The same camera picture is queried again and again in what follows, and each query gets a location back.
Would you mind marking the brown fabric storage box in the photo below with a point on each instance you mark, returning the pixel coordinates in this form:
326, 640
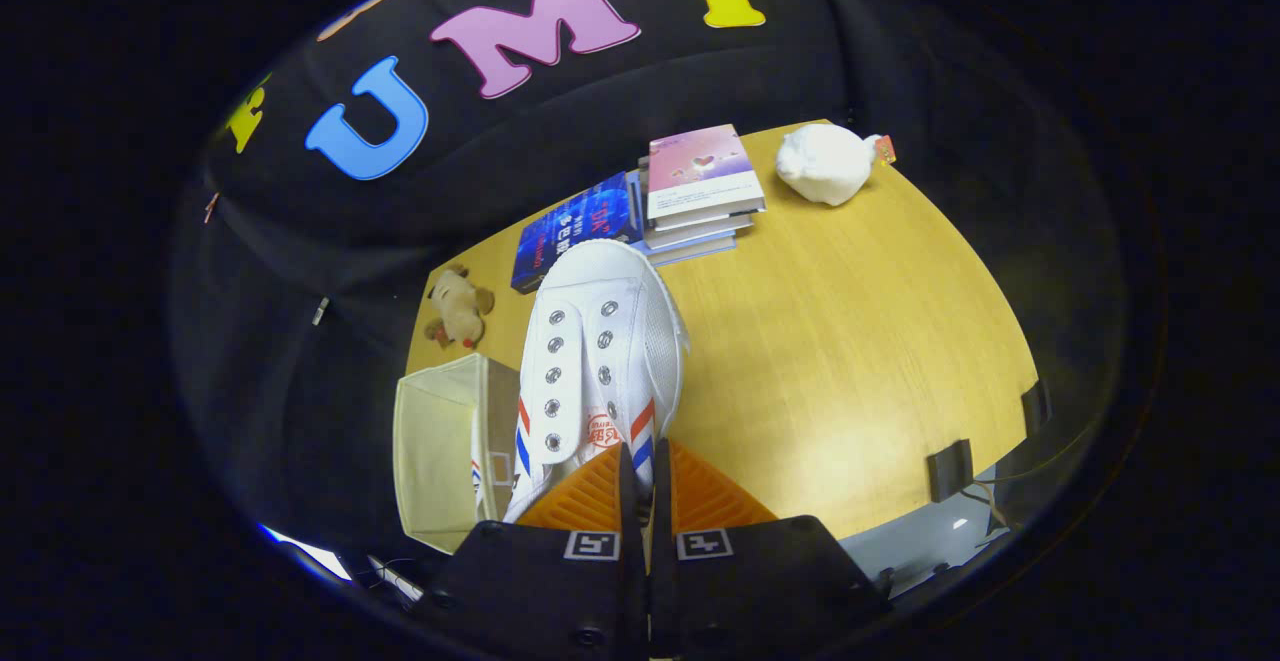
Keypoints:
430, 461

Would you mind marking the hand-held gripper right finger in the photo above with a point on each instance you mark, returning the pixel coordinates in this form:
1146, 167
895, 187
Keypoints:
660, 501

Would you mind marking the pink cover book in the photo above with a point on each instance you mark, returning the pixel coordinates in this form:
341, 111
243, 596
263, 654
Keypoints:
700, 171

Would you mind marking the white book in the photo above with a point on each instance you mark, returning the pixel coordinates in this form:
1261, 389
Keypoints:
700, 236

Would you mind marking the white shoe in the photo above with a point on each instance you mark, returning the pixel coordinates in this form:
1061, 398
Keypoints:
476, 481
600, 341

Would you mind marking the light blue book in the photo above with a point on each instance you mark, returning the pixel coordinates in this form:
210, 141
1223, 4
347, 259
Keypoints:
700, 253

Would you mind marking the black backdrop cloth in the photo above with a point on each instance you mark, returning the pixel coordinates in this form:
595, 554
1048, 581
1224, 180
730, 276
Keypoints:
600, 111

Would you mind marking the black table clamp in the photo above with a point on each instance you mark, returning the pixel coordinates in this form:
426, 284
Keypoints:
1036, 407
950, 471

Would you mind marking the dark blue book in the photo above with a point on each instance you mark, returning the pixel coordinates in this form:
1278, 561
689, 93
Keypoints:
580, 226

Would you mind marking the white plush toy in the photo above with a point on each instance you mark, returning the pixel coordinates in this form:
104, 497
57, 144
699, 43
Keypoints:
825, 166

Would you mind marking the silver clip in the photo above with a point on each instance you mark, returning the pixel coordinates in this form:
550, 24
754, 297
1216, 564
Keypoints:
320, 311

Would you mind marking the brown plush toy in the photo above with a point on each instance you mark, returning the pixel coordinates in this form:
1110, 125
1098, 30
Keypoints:
458, 309

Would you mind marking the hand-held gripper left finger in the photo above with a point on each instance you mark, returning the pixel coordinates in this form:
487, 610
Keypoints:
630, 501

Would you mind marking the computer monitor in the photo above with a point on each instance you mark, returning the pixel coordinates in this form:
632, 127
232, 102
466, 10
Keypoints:
310, 553

